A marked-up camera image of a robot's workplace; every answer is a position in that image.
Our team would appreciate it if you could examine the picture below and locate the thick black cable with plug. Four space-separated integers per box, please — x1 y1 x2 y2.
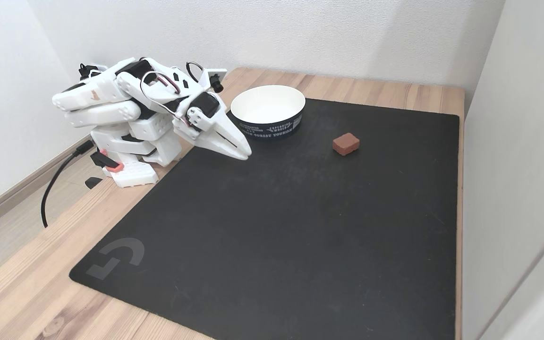
41 140 95 228

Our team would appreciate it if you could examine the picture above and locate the black orange table clamp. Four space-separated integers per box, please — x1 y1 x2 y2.
85 149 124 189

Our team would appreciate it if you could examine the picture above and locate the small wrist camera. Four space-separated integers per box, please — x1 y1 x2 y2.
204 68 228 93

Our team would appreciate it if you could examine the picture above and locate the black desk mat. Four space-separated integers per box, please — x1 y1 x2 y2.
69 98 460 340

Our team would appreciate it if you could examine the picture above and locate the brown toy block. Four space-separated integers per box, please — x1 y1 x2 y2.
332 133 361 156

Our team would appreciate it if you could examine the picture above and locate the white navy paper bowl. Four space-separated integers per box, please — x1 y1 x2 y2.
230 85 306 140

